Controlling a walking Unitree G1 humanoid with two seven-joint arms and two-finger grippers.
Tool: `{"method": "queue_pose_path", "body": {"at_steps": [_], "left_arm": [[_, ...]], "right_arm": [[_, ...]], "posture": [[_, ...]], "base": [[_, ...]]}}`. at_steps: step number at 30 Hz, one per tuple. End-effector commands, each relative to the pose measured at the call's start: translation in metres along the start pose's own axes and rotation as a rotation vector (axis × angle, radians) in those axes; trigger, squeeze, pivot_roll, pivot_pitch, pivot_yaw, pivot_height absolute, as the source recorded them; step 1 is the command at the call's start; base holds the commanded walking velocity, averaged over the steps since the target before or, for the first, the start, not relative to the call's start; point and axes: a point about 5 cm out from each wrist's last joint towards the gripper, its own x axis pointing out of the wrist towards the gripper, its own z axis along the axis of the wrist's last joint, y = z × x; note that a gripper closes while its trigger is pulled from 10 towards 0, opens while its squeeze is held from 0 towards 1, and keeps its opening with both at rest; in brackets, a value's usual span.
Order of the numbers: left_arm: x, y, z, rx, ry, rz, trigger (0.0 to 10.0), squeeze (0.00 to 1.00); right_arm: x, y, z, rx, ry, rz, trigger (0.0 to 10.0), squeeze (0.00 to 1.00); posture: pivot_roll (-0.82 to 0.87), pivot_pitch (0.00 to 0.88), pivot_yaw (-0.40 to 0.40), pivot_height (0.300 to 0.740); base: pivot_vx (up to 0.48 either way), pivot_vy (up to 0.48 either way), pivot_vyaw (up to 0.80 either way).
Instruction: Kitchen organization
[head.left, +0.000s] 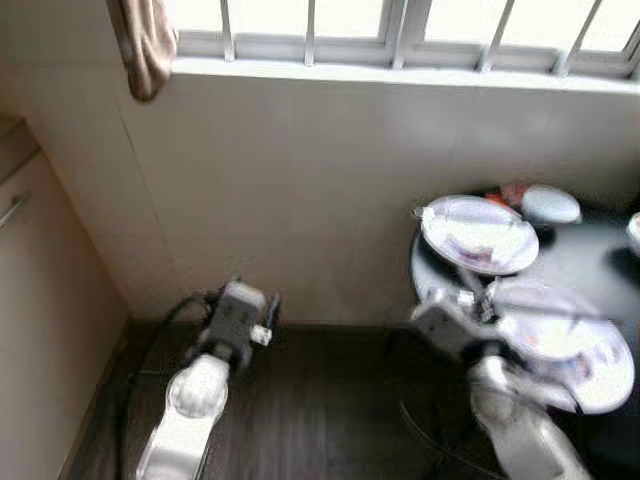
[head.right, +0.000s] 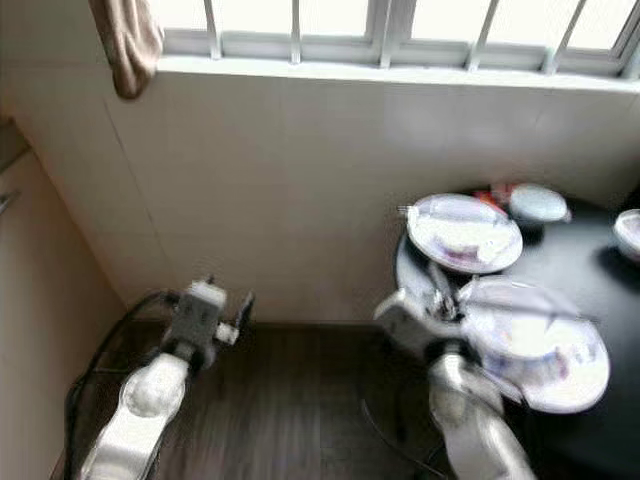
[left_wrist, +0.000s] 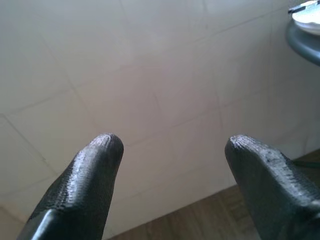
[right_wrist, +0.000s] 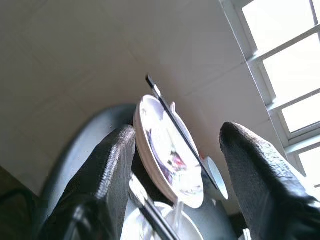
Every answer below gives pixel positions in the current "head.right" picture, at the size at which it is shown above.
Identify white floral plate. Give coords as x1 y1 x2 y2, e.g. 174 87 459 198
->
458 278 611 414
407 193 524 274

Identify white bowl pink flowers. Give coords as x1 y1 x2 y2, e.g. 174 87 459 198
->
425 206 509 261

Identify brown curtain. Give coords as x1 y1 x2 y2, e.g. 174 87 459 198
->
90 0 164 101

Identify small white bowl blue print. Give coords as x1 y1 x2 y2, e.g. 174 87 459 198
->
508 185 571 224

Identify white bowl purple flower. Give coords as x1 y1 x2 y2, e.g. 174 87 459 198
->
615 208 640 263

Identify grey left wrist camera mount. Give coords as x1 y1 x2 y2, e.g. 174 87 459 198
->
165 282 229 347

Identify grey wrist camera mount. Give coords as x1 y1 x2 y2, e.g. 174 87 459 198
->
165 282 229 347
375 290 461 361

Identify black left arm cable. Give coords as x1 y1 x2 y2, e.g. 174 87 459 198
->
63 290 176 480

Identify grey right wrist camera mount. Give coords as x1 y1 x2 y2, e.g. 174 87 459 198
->
375 290 461 361

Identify white barred window frame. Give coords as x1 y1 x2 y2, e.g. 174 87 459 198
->
150 0 640 79

